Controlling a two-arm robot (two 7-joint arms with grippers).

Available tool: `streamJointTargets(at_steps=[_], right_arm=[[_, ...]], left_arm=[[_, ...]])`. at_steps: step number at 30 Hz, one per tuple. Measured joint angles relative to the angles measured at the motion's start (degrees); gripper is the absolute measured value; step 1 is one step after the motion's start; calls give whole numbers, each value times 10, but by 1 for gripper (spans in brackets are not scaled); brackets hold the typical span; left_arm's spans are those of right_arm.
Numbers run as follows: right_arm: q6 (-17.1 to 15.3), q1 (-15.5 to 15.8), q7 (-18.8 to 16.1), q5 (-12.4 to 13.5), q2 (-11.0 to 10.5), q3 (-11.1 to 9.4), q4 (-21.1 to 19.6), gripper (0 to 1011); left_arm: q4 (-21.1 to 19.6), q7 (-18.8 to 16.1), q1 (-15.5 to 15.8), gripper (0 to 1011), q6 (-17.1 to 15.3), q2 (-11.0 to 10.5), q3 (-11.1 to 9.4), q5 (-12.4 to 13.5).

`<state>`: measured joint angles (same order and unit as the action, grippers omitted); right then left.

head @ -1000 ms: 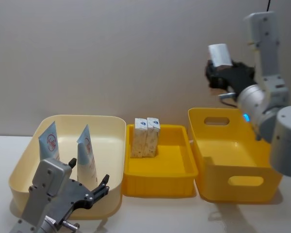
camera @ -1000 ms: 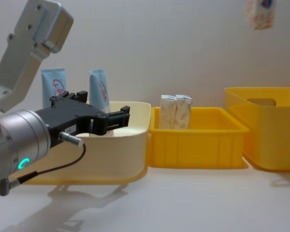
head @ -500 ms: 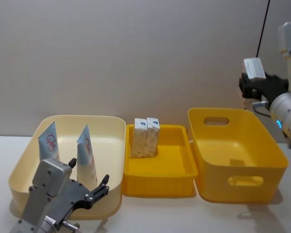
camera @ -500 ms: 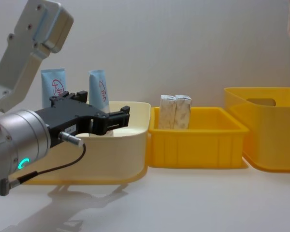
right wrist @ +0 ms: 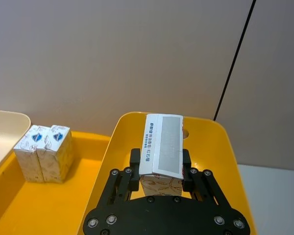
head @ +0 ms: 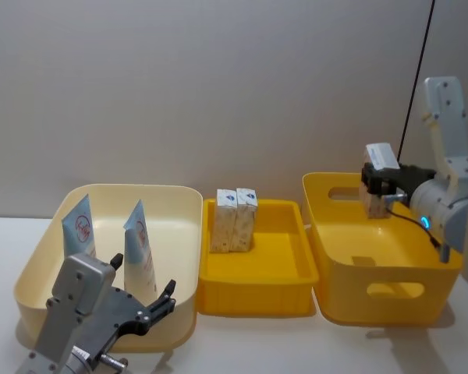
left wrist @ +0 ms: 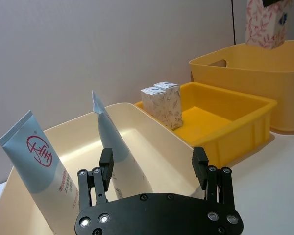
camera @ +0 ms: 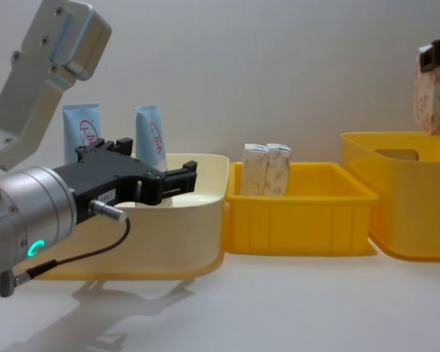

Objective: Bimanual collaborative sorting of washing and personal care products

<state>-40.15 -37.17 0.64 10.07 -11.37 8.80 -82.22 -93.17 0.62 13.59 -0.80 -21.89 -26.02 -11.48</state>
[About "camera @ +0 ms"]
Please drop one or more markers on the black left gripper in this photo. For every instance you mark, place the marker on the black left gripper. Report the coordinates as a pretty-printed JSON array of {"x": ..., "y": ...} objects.
[{"x": 102, "y": 172}]

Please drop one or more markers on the patterned white paper carton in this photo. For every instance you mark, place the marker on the patterned white paper carton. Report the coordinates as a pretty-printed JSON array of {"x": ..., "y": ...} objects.
[
  {"x": 278, "y": 172},
  {"x": 253, "y": 172},
  {"x": 434, "y": 102}
]

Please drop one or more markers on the pale blue cosmetic tube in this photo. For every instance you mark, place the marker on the pale blue cosmetic tube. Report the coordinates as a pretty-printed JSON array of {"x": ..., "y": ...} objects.
[
  {"x": 81, "y": 124},
  {"x": 152, "y": 135}
]

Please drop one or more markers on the cream plastic bin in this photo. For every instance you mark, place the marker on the cream plastic bin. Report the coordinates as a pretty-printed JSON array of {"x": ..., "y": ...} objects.
[{"x": 161, "y": 238}]

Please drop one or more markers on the large yellow plastic bin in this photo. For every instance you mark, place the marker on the large yellow plastic bin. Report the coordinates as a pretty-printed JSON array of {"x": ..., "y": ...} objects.
[{"x": 407, "y": 205}]

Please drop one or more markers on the shallow yellow plastic crate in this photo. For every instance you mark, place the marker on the shallow yellow plastic crate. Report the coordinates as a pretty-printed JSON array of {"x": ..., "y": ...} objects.
[{"x": 297, "y": 223}]

